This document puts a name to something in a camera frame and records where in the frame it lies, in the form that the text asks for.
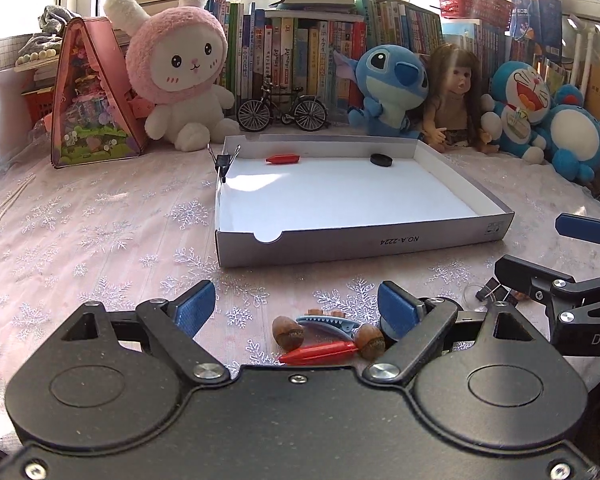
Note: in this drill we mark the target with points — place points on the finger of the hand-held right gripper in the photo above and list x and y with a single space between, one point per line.
530 276
582 227

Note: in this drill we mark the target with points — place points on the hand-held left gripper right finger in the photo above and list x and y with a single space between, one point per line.
397 310

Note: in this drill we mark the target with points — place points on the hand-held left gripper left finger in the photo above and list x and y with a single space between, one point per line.
195 307

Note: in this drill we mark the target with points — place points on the black binder clip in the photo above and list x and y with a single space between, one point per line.
500 293
223 161

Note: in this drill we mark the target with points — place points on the brown acorn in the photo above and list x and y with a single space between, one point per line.
371 342
287 332

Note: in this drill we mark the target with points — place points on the clear plastic suction cup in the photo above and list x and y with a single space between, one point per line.
476 292

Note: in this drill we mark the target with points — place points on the blue hair clip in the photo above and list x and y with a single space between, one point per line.
325 324

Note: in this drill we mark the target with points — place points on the red hair clip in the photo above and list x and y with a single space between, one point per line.
320 352
282 159

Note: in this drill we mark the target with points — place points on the white cardboard box tray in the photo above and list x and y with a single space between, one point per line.
340 190

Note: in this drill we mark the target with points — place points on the small brown clip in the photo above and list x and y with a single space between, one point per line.
314 311

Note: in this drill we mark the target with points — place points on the blue round plush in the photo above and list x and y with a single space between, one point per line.
577 135

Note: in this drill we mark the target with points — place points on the pink snowflake tablecloth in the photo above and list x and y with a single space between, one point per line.
105 240

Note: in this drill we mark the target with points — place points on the blue cat plush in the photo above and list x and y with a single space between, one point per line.
522 105

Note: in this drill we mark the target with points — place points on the black round disc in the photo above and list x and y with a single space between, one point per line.
381 160

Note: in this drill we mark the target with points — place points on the white desk lamp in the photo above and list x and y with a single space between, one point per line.
582 60

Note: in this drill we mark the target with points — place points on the long-haired baby doll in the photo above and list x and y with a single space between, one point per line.
455 90

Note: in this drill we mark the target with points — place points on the black model bicycle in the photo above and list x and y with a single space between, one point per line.
282 110

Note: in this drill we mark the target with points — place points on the blue paper bag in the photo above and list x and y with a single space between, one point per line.
535 15

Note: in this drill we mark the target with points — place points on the pink triangular toy house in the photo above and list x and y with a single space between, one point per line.
92 115

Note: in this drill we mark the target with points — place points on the blue alien plush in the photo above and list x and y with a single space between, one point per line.
390 85

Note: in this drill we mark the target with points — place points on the pink bunny plush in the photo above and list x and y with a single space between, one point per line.
180 60

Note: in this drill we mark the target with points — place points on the red plastic basket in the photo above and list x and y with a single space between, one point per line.
472 2

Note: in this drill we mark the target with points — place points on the red plastic crate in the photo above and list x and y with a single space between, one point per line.
39 105

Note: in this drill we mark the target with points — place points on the row of books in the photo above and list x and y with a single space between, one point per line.
300 55

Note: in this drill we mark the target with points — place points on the grey cloth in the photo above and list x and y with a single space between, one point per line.
54 19

